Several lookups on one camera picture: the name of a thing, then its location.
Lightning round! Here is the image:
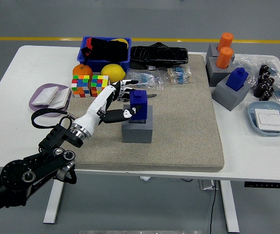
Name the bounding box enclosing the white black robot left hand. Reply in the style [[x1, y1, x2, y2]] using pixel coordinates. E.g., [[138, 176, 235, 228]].
[[74, 79, 140, 135]]

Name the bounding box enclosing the blue square seal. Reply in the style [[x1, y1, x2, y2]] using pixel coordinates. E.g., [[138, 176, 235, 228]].
[[129, 90, 148, 121], [225, 67, 249, 93]]

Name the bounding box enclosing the grey seal holder block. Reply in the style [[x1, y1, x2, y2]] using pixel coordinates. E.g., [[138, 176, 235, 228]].
[[206, 42, 236, 61], [121, 104, 154, 144], [212, 74, 252, 112], [205, 56, 234, 87]]

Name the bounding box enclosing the orange round seal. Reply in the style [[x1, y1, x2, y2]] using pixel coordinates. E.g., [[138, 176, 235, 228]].
[[217, 32, 235, 52], [215, 46, 234, 69]]

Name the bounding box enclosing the colourful puzzle cube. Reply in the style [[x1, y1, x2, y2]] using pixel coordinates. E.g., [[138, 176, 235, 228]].
[[71, 74, 91, 98], [90, 75, 111, 98]]

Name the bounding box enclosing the purple tray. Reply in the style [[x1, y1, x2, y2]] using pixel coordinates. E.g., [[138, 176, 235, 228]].
[[28, 83, 72, 117]]

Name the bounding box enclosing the orange fruit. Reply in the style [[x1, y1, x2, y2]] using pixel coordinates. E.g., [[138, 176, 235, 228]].
[[72, 64, 94, 78]]

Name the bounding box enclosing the yellow lemon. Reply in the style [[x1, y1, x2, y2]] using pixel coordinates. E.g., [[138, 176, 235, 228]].
[[100, 63, 126, 83]]

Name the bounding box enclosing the blue plastic bin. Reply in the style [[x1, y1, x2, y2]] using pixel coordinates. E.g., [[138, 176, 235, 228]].
[[77, 36, 133, 73]]

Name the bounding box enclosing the clear bag of resistors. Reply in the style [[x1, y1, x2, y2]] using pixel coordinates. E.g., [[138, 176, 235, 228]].
[[158, 66, 193, 85], [125, 69, 164, 91]]

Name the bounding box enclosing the black cloth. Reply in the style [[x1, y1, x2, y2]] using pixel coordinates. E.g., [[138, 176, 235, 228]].
[[81, 37, 129, 61]]

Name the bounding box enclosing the red object in bin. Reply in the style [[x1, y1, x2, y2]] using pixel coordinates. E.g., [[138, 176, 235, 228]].
[[85, 38, 92, 58]]

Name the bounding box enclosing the black wrapped keyboard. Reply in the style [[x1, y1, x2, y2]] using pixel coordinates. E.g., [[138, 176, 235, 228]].
[[129, 41, 189, 70]]

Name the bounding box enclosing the beige fabric mat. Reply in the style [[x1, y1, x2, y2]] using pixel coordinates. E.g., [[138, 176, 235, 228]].
[[56, 54, 225, 173]]

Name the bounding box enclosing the white table leg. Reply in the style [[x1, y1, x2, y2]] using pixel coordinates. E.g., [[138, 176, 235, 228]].
[[43, 172, 67, 224], [219, 180, 240, 234]]

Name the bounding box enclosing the blue-grey tray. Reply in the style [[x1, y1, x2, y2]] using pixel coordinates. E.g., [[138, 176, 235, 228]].
[[247, 101, 280, 137]]

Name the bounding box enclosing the clear plastic bag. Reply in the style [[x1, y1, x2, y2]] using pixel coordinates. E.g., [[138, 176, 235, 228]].
[[234, 54, 280, 99]]

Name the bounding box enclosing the black table control panel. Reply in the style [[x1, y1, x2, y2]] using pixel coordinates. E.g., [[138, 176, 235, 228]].
[[243, 181, 280, 189]]

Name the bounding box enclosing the white switch panel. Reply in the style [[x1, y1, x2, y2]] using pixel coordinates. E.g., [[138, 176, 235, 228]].
[[254, 108, 280, 133], [31, 86, 60, 106], [46, 87, 72, 112]]

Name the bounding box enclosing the black power cable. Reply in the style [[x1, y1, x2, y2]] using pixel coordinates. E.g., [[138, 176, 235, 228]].
[[208, 179, 219, 234]]

